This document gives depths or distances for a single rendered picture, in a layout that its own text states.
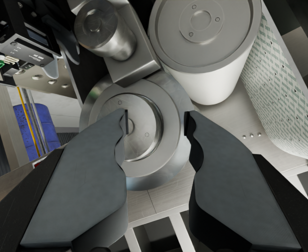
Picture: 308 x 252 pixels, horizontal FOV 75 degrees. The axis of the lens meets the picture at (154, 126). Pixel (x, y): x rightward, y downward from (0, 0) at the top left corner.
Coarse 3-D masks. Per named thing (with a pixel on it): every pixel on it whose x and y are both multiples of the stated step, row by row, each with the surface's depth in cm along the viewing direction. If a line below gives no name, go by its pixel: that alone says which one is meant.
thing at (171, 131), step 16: (144, 80) 23; (160, 96) 22; (96, 112) 25; (160, 112) 22; (176, 112) 22; (176, 128) 22; (160, 144) 22; (176, 144) 22; (144, 160) 23; (160, 160) 22; (128, 176) 23
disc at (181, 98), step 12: (156, 72) 23; (96, 84) 25; (108, 84) 25; (168, 84) 22; (180, 84) 22; (96, 96) 25; (144, 96) 23; (180, 96) 22; (84, 108) 26; (180, 108) 22; (192, 108) 22; (84, 120) 26; (180, 120) 22; (180, 132) 22; (180, 144) 22; (180, 156) 22; (168, 168) 22; (180, 168) 22; (132, 180) 23; (144, 180) 23; (156, 180) 23; (168, 180) 22
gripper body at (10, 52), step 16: (0, 0) 16; (16, 0) 18; (0, 16) 16; (16, 16) 17; (32, 16) 20; (0, 32) 17; (16, 32) 16; (32, 32) 19; (48, 32) 21; (0, 48) 17; (16, 48) 18; (32, 48) 19; (48, 48) 19; (0, 64) 20; (16, 64) 21; (32, 64) 21; (0, 80) 21
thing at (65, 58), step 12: (72, 24) 35; (60, 48) 29; (84, 48) 36; (84, 60) 34; (96, 60) 38; (72, 72) 29; (84, 72) 32; (96, 72) 36; (108, 72) 41; (72, 84) 28; (84, 84) 30; (84, 96) 29
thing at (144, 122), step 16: (112, 96) 22; (128, 96) 22; (128, 112) 22; (144, 112) 21; (128, 128) 22; (144, 128) 21; (160, 128) 22; (128, 144) 22; (144, 144) 21; (128, 160) 22
